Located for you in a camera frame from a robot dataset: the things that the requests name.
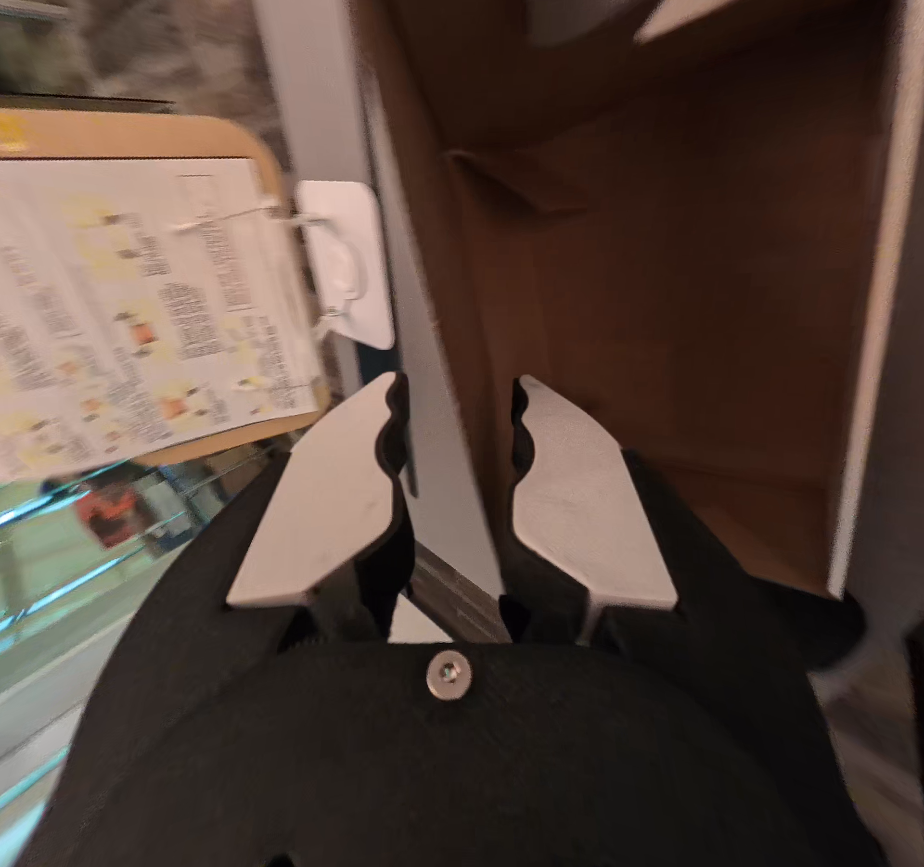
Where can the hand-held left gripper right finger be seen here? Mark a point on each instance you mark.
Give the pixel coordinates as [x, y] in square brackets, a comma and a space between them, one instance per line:
[585, 520]

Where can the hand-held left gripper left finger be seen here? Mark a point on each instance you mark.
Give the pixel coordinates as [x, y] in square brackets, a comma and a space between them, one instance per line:
[325, 520]

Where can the white cardboard mailer box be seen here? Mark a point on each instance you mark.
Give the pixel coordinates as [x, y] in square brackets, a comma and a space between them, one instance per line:
[686, 268]

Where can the printed instruction sheet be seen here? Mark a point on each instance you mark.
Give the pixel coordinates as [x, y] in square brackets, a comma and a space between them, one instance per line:
[144, 304]

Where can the wooden document stand white base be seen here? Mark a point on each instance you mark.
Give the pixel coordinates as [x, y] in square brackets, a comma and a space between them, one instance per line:
[346, 232]

